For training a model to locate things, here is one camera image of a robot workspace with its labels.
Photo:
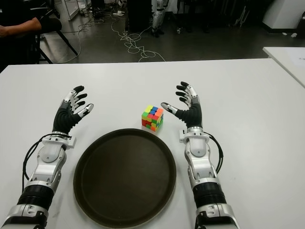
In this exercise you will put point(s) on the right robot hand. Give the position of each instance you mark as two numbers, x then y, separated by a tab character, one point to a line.
194	117

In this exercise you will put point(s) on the white curved cabinet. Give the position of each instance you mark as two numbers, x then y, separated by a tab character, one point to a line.
283	12

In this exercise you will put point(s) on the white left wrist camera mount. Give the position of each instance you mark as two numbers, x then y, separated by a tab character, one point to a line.
72	143

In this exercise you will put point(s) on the grey metal stand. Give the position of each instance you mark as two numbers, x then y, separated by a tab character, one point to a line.
241	16

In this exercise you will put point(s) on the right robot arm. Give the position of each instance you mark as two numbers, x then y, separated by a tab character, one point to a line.
202	167

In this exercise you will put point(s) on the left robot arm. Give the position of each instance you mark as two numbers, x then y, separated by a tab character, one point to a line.
45	167

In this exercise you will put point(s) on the white floor cabinet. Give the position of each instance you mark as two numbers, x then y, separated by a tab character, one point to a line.
69	8

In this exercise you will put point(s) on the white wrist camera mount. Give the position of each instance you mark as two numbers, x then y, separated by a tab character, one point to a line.
72	143
182	136

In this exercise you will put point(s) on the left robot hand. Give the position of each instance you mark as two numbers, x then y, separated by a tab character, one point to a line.
63	119

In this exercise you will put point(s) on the person bare forearm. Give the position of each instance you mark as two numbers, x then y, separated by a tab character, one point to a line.
22	27

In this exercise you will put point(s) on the person bare hand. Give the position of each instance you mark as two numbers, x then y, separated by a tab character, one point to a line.
3	31

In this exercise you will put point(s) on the white power strip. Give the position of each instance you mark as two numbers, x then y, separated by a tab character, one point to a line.
118	13

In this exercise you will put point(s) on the multicoloured Rubik's cube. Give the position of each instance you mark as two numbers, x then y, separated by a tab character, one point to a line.
152	118

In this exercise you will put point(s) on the person in black shirt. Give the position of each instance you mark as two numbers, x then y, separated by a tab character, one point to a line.
12	10

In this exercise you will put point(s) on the dark brown round plate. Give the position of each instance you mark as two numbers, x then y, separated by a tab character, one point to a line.
125	177

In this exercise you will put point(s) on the black chair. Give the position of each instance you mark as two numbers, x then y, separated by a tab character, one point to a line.
51	23

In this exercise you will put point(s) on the black cabinet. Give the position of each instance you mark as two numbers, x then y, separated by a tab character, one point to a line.
139	14

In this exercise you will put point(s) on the white humanoid robot legs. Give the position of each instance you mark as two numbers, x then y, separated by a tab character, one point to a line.
157	16

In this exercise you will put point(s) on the white side table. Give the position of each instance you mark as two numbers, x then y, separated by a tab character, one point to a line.
288	59

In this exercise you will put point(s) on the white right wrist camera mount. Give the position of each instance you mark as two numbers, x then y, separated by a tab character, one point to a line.
182	136

